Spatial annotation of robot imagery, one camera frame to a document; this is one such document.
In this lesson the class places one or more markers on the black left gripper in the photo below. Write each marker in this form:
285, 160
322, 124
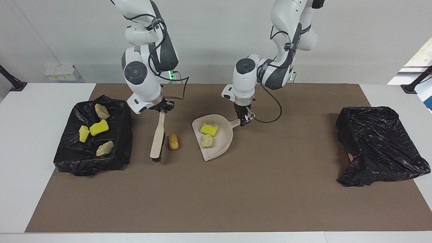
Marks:
243, 108

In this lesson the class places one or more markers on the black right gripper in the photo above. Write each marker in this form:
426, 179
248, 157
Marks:
161, 104

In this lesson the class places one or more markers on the beige plastic dustpan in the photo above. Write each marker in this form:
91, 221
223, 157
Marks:
221, 141

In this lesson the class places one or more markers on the beige hand brush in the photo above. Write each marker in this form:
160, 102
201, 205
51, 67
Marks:
158, 138

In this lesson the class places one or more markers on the brown fried croquette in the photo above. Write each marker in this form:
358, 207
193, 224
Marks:
173, 141

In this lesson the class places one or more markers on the pale bread chunk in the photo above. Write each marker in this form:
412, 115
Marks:
207, 141
102, 111

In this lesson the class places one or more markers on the orange crusted bread piece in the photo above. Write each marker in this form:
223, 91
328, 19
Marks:
105, 149

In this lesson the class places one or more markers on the yellow green sponge piece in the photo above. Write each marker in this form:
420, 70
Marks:
83, 133

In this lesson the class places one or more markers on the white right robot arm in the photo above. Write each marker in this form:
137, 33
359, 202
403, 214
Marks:
141, 84

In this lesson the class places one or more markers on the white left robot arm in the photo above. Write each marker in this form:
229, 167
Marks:
244, 81

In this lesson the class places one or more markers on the black trash bag bin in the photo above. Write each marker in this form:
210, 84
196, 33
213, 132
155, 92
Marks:
114, 162
378, 145

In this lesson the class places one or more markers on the pink bin rim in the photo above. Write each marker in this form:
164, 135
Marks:
350, 157

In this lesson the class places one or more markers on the brown table mat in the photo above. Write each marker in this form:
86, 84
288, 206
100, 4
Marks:
287, 202

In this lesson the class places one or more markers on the white wall socket box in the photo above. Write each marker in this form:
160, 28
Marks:
62, 72

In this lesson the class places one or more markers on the black camera stand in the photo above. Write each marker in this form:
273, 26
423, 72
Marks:
15, 85
411, 87

